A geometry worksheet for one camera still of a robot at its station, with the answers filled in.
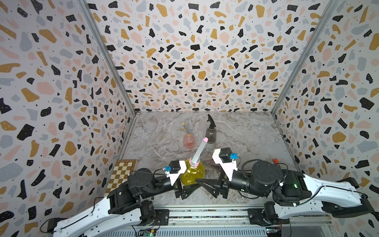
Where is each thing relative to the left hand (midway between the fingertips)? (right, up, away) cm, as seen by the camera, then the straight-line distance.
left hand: (199, 173), depth 53 cm
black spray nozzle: (+8, +18, +37) cm, 42 cm away
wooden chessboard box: (-46, -8, +35) cm, 58 cm away
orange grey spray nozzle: (-8, +15, +37) cm, 41 cm away
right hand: (+1, +2, -7) cm, 7 cm away
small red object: (+49, -6, +42) cm, 65 cm away
